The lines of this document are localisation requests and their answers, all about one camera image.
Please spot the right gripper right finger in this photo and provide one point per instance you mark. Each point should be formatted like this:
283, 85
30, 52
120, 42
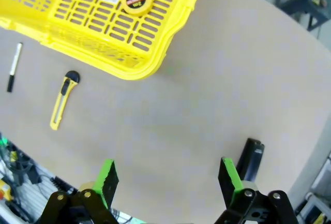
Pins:
228, 182

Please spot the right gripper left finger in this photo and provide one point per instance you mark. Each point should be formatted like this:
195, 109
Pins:
106, 182

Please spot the yellow plastic shopping basket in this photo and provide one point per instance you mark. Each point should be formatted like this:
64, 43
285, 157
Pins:
186, 9

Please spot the black stapler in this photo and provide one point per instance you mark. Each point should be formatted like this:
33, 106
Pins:
252, 159

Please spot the yellow black utility knife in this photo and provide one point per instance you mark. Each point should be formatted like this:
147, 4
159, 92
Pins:
64, 92

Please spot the yellow emergency stop button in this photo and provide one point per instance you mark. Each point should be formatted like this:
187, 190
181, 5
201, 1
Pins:
3, 190

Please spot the white black marker pen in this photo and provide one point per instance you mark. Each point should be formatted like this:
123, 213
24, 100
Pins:
14, 66

